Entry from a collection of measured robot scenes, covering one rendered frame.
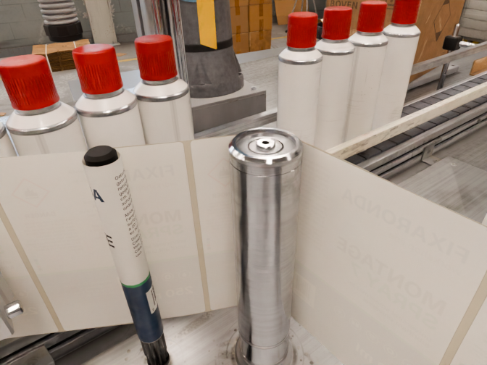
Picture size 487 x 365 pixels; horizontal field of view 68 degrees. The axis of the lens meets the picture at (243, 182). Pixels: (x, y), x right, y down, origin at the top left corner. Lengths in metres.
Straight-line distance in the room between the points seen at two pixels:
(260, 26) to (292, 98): 3.61
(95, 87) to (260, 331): 0.22
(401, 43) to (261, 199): 0.44
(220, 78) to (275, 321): 0.56
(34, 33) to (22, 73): 5.49
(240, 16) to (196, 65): 3.19
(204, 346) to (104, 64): 0.24
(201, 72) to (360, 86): 0.34
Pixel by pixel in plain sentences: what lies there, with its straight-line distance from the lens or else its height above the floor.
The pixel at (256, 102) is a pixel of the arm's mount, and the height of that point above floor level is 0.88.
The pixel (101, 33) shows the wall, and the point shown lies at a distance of 5.79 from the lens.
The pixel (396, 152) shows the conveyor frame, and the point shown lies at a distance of 0.61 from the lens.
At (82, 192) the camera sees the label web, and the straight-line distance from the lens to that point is 0.22.
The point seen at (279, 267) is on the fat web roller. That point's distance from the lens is 0.21.
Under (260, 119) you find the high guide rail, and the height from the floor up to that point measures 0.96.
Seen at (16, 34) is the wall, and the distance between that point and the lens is 5.80.
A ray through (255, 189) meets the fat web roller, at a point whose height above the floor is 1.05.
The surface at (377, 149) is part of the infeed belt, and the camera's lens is 0.60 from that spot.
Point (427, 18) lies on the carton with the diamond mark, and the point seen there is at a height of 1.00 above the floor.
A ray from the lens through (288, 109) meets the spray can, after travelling 0.45.
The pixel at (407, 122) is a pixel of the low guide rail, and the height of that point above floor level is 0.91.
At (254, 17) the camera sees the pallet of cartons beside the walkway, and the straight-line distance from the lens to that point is 4.00.
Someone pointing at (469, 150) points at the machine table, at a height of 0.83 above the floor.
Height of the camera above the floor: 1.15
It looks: 34 degrees down
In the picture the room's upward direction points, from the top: 2 degrees counter-clockwise
